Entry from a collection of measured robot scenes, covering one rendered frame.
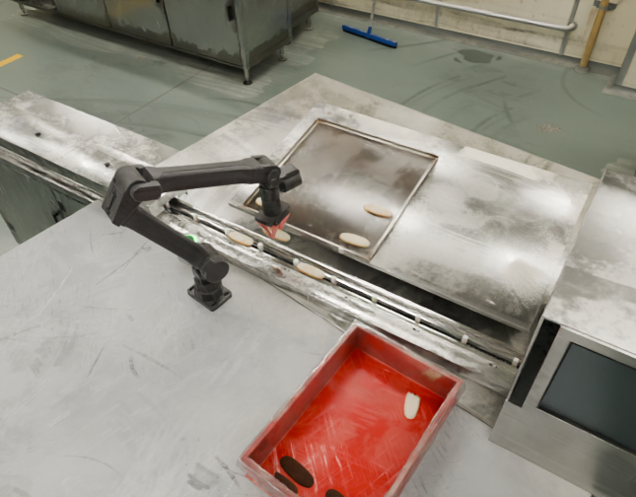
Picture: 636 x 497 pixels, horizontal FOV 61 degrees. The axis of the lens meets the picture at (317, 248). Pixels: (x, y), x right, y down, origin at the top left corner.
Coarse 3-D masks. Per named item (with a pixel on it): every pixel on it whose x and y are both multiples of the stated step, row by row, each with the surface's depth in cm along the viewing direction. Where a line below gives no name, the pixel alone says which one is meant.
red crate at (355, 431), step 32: (352, 352) 149; (352, 384) 142; (384, 384) 142; (416, 384) 142; (320, 416) 136; (352, 416) 136; (384, 416) 135; (416, 416) 135; (288, 448) 130; (320, 448) 130; (352, 448) 130; (384, 448) 130; (320, 480) 124; (352, 480) 124; (384, 480) 124
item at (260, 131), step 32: (288, 96) 252; (320, 96) 251; (352, 96) 250; (224, 128) 233; (256, 128) 233; (288, 128) 232; (416, 128) 230; (448, 128) 229; (192, 160) 217; (224, 160) 216; (512, 160) 212; (544, 160) 211; (192, 192) 202; (224, 192) 202; (256, 224) 189; (576, 224) 185; (320, 256) 177; (352, 288) 166; (384, 288) 166; (416, 288) 166; (480, 320) 156; (480, 416) 135
